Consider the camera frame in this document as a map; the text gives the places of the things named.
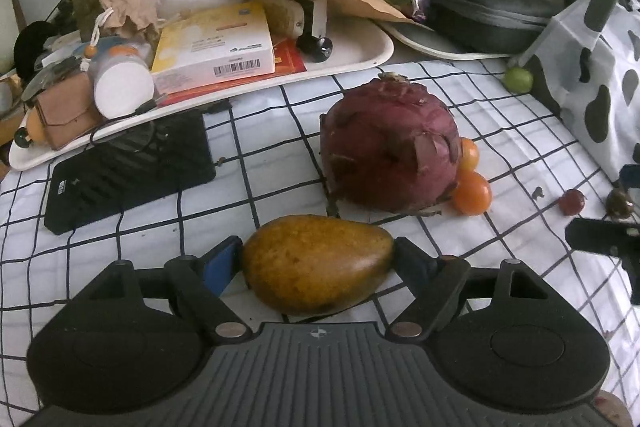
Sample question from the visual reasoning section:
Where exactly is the dark red grape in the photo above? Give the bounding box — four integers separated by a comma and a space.
558, 188, 586, 216

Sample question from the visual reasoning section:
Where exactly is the yellow brown mango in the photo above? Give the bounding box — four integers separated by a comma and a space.
241, 215, 394, 315

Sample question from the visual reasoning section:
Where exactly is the orange kumquat front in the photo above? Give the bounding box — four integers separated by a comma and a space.
451, 170, 492, 216

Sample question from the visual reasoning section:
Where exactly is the orange kumquat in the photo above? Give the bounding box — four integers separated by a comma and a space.
451, 170, 492, 216
459, 138, 480, 171

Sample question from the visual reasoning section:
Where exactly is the dark purple grape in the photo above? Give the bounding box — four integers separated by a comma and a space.
605, 187, 634, 220

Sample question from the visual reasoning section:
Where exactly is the black flat power bank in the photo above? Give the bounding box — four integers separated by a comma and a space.
44, 109, 216, 235

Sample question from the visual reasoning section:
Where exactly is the white black checked tablecloth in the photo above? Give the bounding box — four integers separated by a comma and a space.
1, 61, 639, 426

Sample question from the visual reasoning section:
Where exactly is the red dragon fruit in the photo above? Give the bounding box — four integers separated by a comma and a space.
320, 72, 462, 213

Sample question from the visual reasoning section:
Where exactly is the cow print cloth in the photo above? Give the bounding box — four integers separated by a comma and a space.
518, 0, 639, 181

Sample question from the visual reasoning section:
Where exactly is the green fruit near cloth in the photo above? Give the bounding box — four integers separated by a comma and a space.
503, 67, 534, 94

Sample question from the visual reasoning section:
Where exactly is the white cylindrical jar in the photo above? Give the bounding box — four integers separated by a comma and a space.
89, 44, 155, 120

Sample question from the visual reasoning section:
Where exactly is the brown leather pouch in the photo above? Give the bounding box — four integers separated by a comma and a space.
35, 72, 104, 150

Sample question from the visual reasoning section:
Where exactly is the yellow white box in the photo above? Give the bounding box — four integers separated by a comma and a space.
151, 2, 276, 94

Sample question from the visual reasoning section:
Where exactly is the red flat packet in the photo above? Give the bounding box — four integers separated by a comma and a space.
160, 39, 306, 106

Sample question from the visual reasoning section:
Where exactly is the white tray right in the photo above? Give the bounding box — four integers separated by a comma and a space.
376, 20, 510, 62

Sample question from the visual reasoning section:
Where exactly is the white tray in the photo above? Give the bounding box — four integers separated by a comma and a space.
9, 17, 394, 171
376, 20, 510, 62

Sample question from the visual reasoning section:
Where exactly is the white tray left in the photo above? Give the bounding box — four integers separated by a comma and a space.
9, 17, 394, 171

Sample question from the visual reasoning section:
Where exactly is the dark grey zip case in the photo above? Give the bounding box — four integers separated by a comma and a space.
426, 0, 556, 55

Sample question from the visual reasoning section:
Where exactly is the small white wheeled gadget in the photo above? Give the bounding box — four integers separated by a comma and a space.
260, 0, 333, 63

